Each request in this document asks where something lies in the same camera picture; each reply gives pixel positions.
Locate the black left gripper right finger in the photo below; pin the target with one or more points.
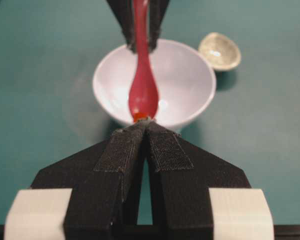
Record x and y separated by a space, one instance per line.
199 196

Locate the white bowl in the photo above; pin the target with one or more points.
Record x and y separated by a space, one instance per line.
186 83

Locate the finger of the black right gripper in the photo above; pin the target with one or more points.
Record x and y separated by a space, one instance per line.
122 10
157 11

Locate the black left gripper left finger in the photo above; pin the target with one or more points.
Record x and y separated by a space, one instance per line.
79 197

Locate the small speckled spoon rest dish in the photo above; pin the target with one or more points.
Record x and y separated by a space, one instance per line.
222 53

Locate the red block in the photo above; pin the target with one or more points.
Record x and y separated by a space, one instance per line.
139 116

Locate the pink spoon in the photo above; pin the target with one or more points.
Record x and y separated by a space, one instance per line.
143 94

